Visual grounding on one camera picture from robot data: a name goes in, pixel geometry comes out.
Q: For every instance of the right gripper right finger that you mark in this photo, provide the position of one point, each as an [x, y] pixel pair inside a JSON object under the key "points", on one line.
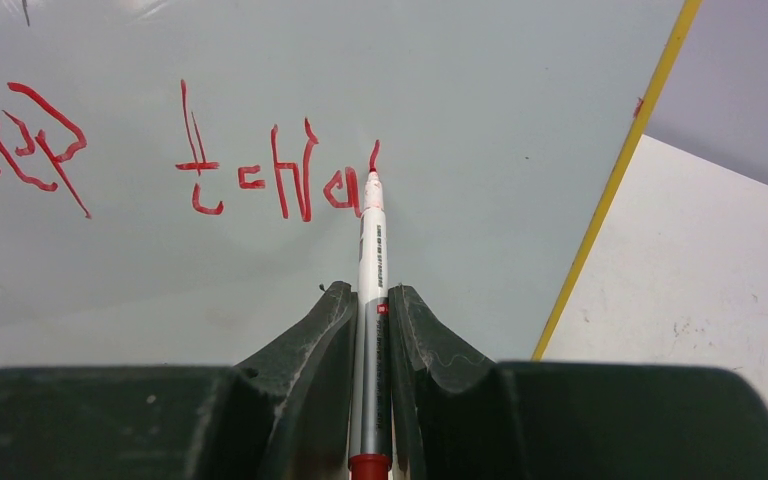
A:
{"points": [[459, 415]]}

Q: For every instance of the yellow framed whiteboard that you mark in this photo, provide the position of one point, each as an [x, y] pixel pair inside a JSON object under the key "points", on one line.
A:
{"points": [[179, 179]]}

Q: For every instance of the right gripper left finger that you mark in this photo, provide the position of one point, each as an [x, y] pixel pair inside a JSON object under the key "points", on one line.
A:
{"points": [[282, 413]]}

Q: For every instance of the red white marker pen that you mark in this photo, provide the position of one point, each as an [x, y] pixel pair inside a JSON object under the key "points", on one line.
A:
{"points": [[370, 436]]}

